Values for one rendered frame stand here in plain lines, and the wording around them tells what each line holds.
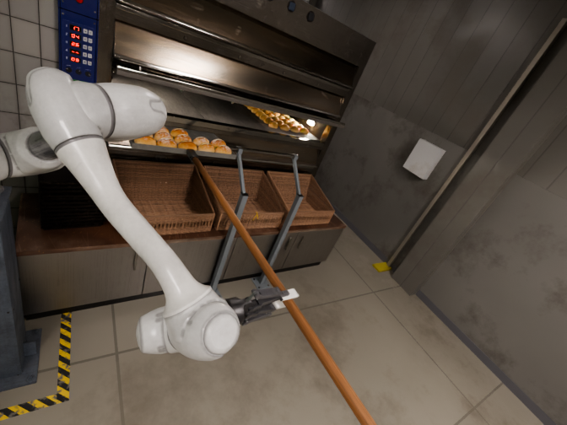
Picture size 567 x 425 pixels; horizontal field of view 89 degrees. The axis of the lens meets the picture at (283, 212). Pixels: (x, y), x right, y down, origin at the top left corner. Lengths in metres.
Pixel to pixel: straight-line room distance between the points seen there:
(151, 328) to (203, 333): 0.19
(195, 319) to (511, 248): 3.07
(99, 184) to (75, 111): 0.16
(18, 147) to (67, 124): 0.57
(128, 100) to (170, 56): 1.20
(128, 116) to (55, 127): 0.16
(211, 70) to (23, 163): 1.22
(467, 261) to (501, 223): 0.50
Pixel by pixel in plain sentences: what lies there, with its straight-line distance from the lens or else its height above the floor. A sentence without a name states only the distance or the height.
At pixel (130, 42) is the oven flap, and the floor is 1.54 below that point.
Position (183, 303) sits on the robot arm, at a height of 1.38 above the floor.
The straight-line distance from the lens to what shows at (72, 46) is 1.95.
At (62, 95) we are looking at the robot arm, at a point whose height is 1.57.
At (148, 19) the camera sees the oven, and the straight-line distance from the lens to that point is 1.99.
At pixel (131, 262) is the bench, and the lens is 2.02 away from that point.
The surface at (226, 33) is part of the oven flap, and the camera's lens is 2.11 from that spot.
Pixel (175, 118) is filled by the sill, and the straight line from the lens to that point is 2.15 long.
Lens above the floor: 1.83
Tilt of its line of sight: 28 degrees down
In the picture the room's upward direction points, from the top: 23 degrees clockwise
